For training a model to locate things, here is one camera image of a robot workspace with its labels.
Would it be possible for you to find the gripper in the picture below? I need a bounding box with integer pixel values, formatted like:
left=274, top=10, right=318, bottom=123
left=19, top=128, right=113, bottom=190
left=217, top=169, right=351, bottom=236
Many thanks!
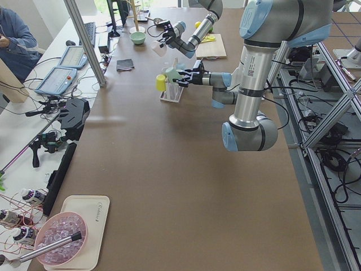
left=173, top=59, right=205, bottom=86
left=159, top=21, right=181, bottom=48

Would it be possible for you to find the pink cup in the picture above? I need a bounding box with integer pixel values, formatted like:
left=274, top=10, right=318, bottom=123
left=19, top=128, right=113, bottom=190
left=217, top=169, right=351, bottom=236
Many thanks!
left=151, top=41, right=167, bottom=57

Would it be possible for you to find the mint green cup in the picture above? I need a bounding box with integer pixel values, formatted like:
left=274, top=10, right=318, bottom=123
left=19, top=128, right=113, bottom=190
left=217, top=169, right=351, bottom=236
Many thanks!
left=164, top=67, right=182, bottom=83

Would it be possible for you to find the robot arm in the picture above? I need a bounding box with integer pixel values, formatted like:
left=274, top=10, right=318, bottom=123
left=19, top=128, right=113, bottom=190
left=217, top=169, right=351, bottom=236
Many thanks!
left=176, top=1, right=333, bottom=151
left=153, top=0, right=223, bottom=59

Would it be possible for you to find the light blue cup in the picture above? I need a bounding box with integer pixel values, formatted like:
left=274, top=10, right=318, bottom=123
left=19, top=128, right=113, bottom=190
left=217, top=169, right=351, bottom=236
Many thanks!
left=175, top=63, right=186, bottom=70

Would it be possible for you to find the yellow cup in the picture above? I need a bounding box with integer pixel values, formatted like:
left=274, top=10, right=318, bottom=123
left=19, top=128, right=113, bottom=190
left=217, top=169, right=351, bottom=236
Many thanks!
left=156, top=74, right=166, bottom=92

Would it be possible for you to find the wooden cup tree stand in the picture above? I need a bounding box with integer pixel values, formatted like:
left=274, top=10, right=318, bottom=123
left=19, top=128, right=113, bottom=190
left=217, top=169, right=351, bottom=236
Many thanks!
left=126, top=0, right=146, bottom=34

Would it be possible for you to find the metal scoop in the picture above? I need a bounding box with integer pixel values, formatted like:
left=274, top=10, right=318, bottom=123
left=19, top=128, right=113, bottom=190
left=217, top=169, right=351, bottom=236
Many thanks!
left=147, top=17, right=166, bottom=26

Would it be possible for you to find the green bowl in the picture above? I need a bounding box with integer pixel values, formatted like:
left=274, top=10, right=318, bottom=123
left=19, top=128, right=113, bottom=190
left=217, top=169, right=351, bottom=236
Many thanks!
left=130, top=32, right=146, bottom=45

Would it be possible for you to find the yellow plastic knife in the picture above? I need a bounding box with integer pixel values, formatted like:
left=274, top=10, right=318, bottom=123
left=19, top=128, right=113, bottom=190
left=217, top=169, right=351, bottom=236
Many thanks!
left=201, top=39, right=216, bottom=43

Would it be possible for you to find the bamboo cutting board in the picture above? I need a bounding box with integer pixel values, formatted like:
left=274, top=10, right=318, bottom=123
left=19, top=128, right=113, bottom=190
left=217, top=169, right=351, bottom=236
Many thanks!
left=196, top=33, right=227, bottom=59

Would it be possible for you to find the grey cloth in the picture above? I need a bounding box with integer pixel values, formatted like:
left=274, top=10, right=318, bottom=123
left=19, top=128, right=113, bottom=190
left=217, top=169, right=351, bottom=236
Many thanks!
left=116, top=59, right=134, bottom=71

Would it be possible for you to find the black keyboard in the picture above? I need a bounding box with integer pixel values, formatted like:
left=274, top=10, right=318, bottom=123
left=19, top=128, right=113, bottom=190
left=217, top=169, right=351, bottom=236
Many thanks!
left=83, top=22, right=96, bottom=47

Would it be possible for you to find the teach pendant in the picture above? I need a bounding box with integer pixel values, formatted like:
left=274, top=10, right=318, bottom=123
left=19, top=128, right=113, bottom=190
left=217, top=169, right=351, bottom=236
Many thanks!
left=59, top=46, right=87, bottom=69
left=34, top=66, right=77, bottom=95

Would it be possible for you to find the person in blue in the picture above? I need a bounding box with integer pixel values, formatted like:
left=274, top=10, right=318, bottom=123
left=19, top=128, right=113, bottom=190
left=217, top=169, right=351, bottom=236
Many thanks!
left=1, top=7, right=42, bottom=82

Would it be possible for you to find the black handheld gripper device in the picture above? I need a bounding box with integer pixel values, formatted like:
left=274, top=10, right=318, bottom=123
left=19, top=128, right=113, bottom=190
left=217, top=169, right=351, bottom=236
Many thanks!
left=29, top=132, right=67, bottom=168

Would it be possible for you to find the cream tray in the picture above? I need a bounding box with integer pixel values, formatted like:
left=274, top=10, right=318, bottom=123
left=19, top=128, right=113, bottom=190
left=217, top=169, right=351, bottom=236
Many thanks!
left=44, top=195, right=110, bottom=270

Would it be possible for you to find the small bottle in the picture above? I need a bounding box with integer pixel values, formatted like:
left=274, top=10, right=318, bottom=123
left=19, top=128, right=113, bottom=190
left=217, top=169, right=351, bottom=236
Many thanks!
left=10, top=226, right=38, bottom=246
left=0, top=209, right=25, bottom=228
left=20, top=189, right=46, bottom=206

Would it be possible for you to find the white wire cup rack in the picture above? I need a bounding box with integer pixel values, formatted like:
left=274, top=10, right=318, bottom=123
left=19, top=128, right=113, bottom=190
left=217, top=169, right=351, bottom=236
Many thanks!
left=160, top=58, right=184, bottom=103

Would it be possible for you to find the aluminium frame post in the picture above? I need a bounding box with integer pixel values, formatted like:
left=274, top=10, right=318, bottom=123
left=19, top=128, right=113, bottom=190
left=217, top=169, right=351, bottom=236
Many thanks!
left=64, top=0, right=106, bottom=87

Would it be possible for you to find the metal tongs handle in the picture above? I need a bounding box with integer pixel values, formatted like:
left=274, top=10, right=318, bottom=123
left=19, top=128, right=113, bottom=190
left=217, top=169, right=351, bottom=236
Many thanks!
left=2, top=231, right=82, bottom=268

